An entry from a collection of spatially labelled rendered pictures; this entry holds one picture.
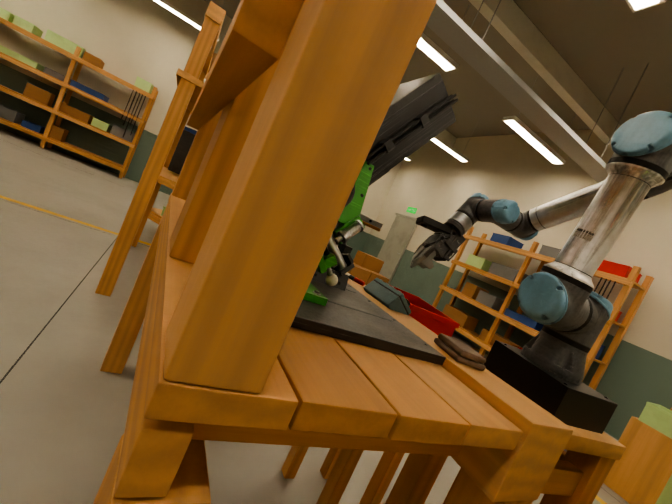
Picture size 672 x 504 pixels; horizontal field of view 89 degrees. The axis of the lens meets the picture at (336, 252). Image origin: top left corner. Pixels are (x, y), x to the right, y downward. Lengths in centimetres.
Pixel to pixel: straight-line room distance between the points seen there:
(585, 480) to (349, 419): 85
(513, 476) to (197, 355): 57
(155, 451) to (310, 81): 34
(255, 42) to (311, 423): 39
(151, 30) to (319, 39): 993
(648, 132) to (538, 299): 43
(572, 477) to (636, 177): 73
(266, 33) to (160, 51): 972
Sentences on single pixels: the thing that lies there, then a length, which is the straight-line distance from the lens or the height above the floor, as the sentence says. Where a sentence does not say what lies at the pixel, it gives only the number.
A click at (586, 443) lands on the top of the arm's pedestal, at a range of 108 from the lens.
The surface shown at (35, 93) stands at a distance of 974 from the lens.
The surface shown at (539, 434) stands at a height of 88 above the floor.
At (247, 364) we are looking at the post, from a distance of 34.
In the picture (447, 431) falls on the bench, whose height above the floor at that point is 87.
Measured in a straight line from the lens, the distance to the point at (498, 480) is 72.
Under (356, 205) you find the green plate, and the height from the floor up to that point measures 114.
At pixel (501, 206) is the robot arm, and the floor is 132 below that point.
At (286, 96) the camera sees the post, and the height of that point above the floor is 113.
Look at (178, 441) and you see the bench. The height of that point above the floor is 82.
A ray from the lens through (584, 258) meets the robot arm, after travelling 98.
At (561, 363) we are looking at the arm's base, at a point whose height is 97.
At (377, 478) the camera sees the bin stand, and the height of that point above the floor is 26.
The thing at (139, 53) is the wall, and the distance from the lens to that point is 1011.
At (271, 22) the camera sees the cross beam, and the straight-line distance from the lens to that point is 41.
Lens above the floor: 106
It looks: 4 degrees down
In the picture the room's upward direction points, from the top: 24 degrees clockwise
